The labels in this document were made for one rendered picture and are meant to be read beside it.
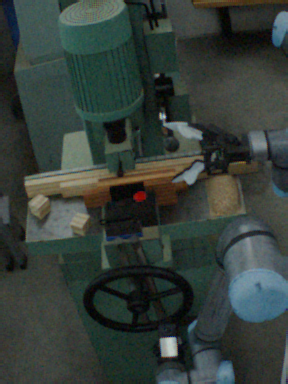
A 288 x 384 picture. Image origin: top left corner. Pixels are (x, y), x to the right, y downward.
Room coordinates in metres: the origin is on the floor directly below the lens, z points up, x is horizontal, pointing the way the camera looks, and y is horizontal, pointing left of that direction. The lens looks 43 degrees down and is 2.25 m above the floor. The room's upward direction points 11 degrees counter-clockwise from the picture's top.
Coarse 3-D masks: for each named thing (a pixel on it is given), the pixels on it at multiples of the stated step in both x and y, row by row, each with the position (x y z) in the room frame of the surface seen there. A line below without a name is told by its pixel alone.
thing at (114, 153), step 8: (128, 120) 1.53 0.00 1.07; (128, 128) 1.50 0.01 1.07; (104, 136) 1.49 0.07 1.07; (128, 136) 1.46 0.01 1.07; (112, 144) 1.45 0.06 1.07; (120, 144) 1.44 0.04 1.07; (128, 144) 1.43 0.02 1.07; (112, 152) 1.42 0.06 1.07; (120, 152) 1.41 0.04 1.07; (128, 152) 1.41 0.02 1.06; (112, 160) 1.41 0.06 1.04; (120, 160) 1.41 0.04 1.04; (128, 160) 1.41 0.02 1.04; (112, 168) 1.41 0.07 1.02; (128, 168) 1.41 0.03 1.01
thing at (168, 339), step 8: (160, 328) 0.99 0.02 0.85; (168, 328) 0.99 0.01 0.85; (176, 328) 0.99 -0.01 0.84; (160, 336) 0.97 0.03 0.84; (168, 336) 0.97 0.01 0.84; (176, 336) 0.97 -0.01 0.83; (160, 344) 0.95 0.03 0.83; (168, 344) 0.95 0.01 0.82; (176, 344) 0.94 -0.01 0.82; (160, 352) 0.93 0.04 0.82; (168, 352) 0.93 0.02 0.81; (176, 352) 0.92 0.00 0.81
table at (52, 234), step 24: (192, 192) 1.39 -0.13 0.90; (240, 192) 1.35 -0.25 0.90; (48, 216) 1.41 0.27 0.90; (72, 216) 1.39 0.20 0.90; (96, 216) 1.37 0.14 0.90; (168, 216) 1.32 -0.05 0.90; (192, 216) 1.30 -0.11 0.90; (216, 216) 1.29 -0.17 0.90; (240, 216) 1.27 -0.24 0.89; (48, 240) 1.32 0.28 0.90; (72, 240) 1.31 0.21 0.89; (96, 240) 1.31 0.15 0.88; (168, 240) 1.27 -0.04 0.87; (168, 264) 1.20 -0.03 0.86
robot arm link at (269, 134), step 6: (264, 132) 1.26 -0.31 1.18; (270, 132) 1.25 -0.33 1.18; (276, 132) 1.25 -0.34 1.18; (282, 132) 1.25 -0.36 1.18; (270, 138) 1.23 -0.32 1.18; (276, 138) 1.23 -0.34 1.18; (282, 138) 1.23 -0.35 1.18; (270, 144) 1.22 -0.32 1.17; (276, 144) 1.22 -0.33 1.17; (282, 144) 1.22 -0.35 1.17; (270, 150) 1.22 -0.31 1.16; (276, 150) 1.21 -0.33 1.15; (282, 150) 1.21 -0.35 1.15; (270, 156) 1.21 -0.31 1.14; (276, 156) 1.21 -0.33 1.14; (282, 156) 1.21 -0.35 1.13; (276, 162) 1.22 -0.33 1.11; (282, 162) 1.21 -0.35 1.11
